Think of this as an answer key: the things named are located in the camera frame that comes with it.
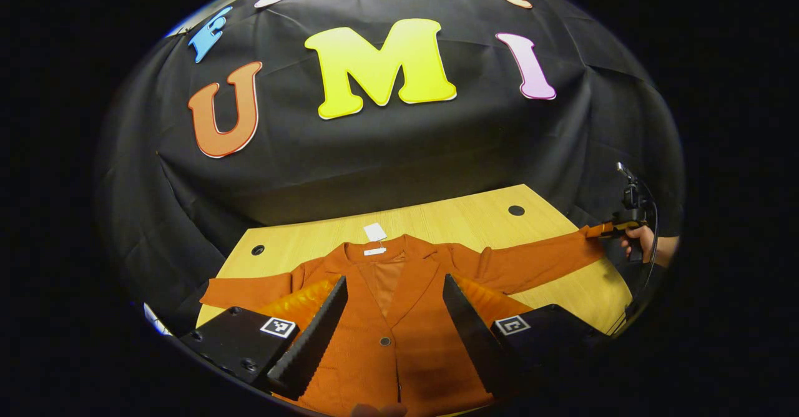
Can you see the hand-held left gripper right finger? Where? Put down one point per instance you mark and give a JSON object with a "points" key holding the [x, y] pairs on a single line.
{"points": [[474, 342]]}

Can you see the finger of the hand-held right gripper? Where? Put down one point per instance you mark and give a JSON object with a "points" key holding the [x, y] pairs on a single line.
{"points": [[618, 228]]}

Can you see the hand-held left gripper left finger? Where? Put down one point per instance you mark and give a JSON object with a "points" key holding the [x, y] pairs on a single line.
{"points": [[312, 342]]}

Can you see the orange jacket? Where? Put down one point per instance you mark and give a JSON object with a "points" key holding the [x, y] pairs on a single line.
{"points": [[412, 354]]}

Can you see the white paper garment tag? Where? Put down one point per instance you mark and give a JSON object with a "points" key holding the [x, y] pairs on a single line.
{"points": [[375, 232]]}

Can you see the black backdrop cloth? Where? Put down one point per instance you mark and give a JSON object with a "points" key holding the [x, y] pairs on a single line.
{"points": [[374, 167]]}

